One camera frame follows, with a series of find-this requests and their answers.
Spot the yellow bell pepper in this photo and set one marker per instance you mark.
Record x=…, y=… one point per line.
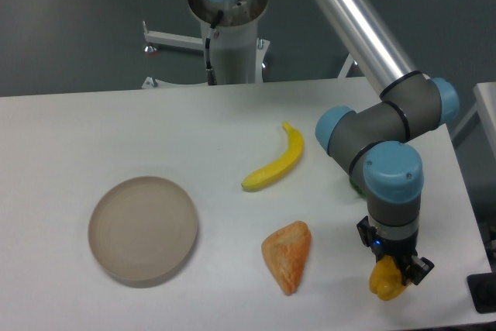
x=385, y=280

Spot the black device at edge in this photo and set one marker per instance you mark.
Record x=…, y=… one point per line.
x=482, y=292

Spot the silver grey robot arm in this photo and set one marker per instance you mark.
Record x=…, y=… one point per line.
x=371, y=146

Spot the green bell pepper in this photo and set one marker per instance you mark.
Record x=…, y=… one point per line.
x=357, y=188

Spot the white side table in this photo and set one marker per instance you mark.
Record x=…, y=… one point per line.
x=483, y=112

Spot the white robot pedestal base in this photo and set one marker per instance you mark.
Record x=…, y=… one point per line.
x=233, y=53

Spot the yellow banana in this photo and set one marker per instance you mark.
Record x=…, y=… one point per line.
x=280, y=167

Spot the orange croissant pastry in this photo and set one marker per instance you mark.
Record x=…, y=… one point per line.
x=285, y=253

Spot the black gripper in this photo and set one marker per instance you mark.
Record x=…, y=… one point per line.
x=399, y=243

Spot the beige round plate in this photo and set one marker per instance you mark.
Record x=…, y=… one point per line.
x=143, y=230

